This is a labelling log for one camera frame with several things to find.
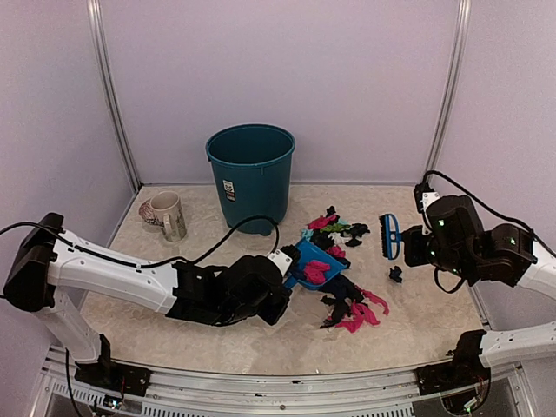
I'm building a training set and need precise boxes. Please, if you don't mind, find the aluminium front rail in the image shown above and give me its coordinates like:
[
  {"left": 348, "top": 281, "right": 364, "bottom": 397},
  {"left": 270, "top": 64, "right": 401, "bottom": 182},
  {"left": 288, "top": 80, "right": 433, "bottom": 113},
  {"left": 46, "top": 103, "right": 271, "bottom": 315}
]
[{"left": 38, "top": 347, "right": 522, "bottom": 417}]

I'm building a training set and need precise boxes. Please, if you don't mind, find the small black paper scrap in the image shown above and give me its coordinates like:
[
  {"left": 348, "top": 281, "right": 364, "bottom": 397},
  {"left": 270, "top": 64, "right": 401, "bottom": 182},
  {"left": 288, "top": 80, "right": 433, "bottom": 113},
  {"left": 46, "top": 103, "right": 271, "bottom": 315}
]
[{"left": 388, "top": 266, "right": 403, "bottom": 284}]

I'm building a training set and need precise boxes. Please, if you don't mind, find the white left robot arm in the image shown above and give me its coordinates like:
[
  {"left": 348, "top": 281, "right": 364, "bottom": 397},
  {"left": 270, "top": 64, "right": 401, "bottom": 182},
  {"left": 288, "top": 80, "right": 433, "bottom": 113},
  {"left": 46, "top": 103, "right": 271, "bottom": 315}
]
[{"left": 2, "top": 213, "right": 299, "bottom": 387}]

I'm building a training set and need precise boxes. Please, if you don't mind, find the white ceramic mug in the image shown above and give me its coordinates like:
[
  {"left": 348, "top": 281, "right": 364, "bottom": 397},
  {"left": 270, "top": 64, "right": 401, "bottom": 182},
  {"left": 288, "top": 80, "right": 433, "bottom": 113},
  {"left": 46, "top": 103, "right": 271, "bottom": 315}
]
[{"left": 138, "top": 191, "right": 187, "bottom": 242}]

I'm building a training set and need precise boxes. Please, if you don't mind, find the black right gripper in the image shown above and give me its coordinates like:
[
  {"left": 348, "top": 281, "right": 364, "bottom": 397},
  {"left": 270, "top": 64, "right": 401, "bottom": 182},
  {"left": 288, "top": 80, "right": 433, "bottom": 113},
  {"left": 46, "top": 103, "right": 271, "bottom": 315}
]
[{"left": 404, "top": 224, "right": 476, "bottom": 280}]

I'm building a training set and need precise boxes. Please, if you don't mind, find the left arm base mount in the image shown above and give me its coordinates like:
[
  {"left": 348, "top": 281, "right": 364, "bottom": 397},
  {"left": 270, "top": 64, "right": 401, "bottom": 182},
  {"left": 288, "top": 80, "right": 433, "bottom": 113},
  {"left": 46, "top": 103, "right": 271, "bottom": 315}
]
[{"left": 75, "top": 334, "right": 151, "bottom": 397}]

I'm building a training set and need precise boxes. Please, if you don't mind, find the teal plastic waste bin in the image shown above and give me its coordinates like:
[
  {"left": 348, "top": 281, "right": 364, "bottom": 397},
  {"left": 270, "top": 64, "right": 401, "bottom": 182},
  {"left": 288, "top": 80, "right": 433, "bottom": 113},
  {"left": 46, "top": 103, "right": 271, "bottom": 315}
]
[{"left": 205, "top": 124, "right": 295, "bottom": 228}]

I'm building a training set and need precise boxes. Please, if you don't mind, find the blue hand brush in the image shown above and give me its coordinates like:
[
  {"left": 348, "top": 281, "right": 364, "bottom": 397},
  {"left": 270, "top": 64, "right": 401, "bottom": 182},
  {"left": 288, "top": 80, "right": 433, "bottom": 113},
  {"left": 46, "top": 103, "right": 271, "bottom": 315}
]
[{"left": 379, "top": 213, "right": 402, "bottom": 261}]

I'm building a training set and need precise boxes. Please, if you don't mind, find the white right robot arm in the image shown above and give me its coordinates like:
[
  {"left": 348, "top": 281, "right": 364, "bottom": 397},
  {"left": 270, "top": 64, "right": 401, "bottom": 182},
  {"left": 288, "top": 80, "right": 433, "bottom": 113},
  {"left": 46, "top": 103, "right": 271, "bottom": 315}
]
[{"left": 395, "top": 260, "right": 555, "bottom": 366}]

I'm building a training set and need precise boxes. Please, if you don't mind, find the white paper scrap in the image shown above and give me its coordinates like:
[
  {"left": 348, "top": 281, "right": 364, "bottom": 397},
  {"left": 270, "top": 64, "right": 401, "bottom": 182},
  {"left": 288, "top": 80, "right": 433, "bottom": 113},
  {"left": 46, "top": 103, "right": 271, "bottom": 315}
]
[{"left": 328, "top": 233, "right": 351, "bottom": 245}]

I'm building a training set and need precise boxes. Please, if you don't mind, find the black crumpled paper scrap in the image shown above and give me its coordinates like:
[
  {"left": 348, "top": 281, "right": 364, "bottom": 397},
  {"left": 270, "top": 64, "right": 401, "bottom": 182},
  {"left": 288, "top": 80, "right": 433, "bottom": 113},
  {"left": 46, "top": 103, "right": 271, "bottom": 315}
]
[{"left": 319, "top": 274, "right": 364, "bottom": 328}]

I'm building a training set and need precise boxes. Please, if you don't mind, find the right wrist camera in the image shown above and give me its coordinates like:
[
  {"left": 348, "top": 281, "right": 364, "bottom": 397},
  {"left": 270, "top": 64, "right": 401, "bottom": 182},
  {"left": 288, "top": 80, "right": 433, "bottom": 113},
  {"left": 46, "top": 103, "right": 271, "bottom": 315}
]
[{"left": 413, "top": 182, "right": 440, "bottom": 214}]

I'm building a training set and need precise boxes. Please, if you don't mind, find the light blue paper scrap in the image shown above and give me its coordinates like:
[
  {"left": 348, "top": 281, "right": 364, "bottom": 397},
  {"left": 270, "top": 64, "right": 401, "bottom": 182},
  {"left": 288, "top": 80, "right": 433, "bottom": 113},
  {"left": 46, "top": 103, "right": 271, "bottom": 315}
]
[{"left": 301, "top": 228, "right": 314, "bottom": 241}]

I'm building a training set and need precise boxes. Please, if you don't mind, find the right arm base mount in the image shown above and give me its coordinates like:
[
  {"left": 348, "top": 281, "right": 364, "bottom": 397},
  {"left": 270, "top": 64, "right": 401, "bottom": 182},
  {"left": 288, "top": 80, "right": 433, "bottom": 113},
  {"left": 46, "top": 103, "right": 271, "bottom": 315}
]
[{"left": 414, "top": 330, "right": 491, "bottom": 395}]

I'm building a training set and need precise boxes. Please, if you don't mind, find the blue plastic dustpan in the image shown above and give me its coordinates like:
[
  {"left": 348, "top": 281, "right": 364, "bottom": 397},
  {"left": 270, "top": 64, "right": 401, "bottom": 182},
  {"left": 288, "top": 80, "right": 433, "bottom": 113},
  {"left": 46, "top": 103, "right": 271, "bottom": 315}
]
[{"left": 283, "top": 239, "right": 346, "bottom": 291}]

